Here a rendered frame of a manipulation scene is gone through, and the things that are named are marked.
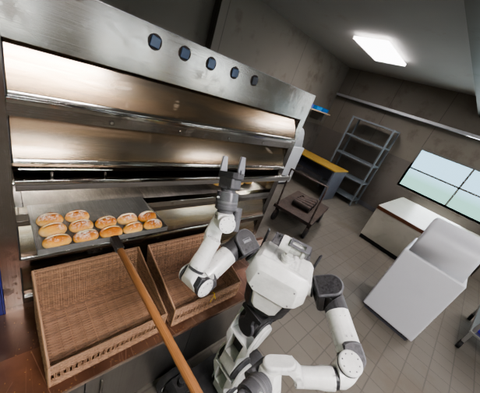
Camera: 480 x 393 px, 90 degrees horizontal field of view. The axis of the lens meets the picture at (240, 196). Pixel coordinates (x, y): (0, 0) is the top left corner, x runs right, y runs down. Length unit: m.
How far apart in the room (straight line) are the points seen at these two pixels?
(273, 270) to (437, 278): 2.55
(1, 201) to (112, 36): 0.83
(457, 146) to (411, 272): 4.57
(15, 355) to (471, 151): 7.69
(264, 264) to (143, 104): 0.94
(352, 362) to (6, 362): 1.48
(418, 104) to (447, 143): 1.15
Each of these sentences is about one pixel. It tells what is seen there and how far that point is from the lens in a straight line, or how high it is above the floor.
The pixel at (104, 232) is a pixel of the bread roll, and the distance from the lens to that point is 1.28.
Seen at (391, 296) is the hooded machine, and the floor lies 0.38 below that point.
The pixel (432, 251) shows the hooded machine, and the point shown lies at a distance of 3.39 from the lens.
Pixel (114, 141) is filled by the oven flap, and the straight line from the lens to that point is 1.37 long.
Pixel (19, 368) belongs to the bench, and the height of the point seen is 0.58.
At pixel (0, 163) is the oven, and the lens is 1.35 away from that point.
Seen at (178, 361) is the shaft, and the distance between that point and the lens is 0.93.
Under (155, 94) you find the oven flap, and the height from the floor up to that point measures 1.82.
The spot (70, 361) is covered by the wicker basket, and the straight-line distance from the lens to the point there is 1.50.
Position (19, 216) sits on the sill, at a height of 1.17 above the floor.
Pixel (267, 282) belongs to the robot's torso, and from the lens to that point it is 1.08.
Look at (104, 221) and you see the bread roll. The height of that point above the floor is 1.22.
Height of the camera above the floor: 2.02
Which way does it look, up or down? 25 degrees down
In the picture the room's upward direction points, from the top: 20 degrees clockwise
